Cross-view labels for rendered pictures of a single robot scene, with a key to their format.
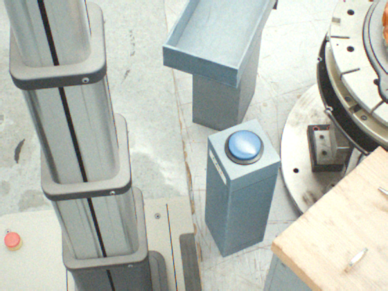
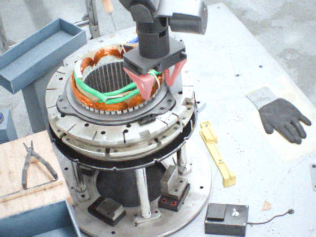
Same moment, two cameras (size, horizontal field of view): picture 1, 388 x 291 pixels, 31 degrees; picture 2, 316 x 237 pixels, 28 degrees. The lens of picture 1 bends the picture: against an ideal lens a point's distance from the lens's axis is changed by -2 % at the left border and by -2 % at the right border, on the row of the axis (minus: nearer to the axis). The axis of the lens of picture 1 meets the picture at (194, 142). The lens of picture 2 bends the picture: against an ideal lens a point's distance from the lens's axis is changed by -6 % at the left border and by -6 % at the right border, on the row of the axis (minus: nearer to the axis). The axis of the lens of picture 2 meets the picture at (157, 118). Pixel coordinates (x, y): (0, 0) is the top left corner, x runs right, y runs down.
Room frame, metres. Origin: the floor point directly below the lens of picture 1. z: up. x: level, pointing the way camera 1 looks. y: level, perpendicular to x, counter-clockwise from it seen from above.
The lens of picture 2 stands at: (-0.35, -0.88, 2.02)
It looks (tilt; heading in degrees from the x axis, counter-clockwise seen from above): 43 degrees down; 26
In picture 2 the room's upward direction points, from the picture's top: 6 degrees counter-clockwise
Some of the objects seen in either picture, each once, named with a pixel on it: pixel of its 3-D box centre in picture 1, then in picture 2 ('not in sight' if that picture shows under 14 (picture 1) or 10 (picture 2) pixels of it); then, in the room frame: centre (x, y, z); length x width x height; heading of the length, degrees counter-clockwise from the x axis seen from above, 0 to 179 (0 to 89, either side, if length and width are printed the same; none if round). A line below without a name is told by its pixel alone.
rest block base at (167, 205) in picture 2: not in sight; (174, 194); (0.56, -0.46, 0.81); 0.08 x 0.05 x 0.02; 179
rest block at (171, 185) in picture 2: not in sight; (174, 181); (0.57, -0.46, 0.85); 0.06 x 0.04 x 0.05; 179
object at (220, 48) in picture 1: (227, 56); (44, 89); (0.70, -0.05, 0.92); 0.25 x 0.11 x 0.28; 159
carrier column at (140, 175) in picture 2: not in sight; (141, 188); (0.48, -0.42, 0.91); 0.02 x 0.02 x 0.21
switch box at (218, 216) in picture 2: not in sight; (226, 218); (0.53, -0.60, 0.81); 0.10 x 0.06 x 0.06; 101
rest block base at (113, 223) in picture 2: not in sight; (106, 211); (0.46, -0.32, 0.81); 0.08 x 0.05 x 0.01; 75
